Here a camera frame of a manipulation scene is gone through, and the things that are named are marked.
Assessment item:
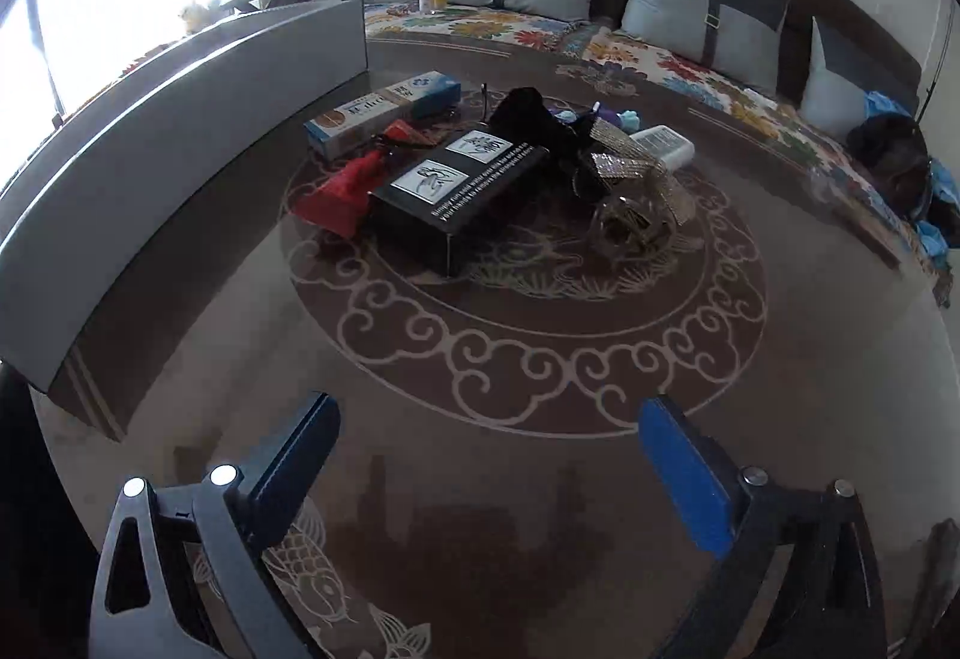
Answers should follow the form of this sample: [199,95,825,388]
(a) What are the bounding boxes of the dark brown handbag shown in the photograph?
[862,89,960,272]

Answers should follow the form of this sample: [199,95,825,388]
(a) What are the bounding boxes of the small plush toy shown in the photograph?
[178,0,223,35]

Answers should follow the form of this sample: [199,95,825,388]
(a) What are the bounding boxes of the clear hair claw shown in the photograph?
[589,175,677,260]

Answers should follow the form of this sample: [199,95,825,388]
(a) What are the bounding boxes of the red pouch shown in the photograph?
[291,121,440,239]

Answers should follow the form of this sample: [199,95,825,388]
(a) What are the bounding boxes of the brown patterned glass desktop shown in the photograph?
[0,38,960,659]

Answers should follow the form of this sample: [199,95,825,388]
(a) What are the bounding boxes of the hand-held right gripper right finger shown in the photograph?
[637,395,890,659]

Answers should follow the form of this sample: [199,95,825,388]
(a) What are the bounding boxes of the rhinestone bow hair clip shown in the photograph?
[574,118,696,227]

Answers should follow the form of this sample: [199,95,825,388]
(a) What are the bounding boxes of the white remote control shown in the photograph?
[628,124,695,170]

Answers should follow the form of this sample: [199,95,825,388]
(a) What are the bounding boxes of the black velvet scrunchie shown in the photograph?
[487,87,593,180]

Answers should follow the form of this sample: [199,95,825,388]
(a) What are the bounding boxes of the floral printed blanket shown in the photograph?
[364,0,947,300]

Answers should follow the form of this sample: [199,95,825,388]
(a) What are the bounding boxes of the long blue white box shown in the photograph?
[304,70,463,160]

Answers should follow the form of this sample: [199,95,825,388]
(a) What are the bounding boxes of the black printed box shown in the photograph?
[369,130,553,278]

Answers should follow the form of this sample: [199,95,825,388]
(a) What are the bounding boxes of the dark brown bag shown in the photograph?
[846,115,935,219]

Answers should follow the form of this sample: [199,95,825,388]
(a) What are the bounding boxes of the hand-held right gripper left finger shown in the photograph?
[88,391,342,659]

